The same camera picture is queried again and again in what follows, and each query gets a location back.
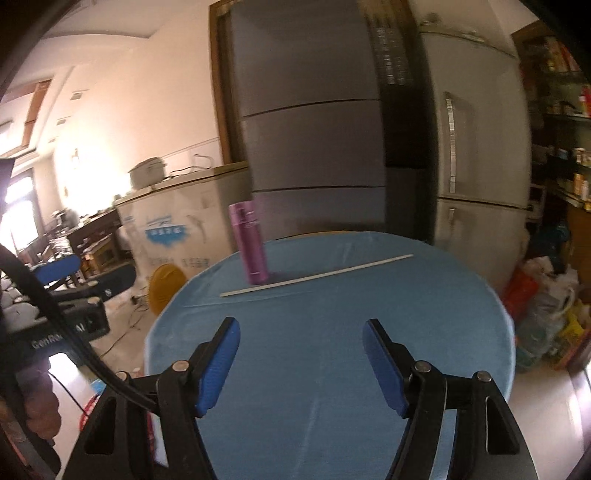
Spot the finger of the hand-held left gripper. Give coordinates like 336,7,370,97
33,255,83,292
58,264,138,303

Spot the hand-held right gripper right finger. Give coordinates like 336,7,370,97
362,318,541,480

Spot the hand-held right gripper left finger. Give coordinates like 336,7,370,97
60,316,242,480

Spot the red plastic waste basket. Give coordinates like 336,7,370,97
78,392,105,432

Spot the person's left hand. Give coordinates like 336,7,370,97
16,357,63,444

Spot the yellow plastic stool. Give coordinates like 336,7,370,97
148,263,188,317

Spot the round blue-covered table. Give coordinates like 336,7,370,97
144,231,517,480

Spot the white chest freezer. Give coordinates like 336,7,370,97
115,161,252,296

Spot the long white stick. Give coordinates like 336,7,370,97
219,253,415,298

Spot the white rice cooker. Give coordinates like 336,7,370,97
128,157,168,191

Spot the purple thermos bottle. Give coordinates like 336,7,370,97
228,200,269,285

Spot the pile of plastic bags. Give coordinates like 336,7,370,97
501,256,591,372

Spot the grey refrigerator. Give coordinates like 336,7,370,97
228,0,389,241

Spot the silver refrigerator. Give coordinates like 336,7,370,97
418,18,532,296

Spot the black tall cabinet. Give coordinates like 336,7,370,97
362,0,437,245

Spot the shelf with goods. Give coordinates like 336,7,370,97
512,18,591,208

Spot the thick black cable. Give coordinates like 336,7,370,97
0,242,158,411

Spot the wooden door frame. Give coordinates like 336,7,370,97
209,0,234,167

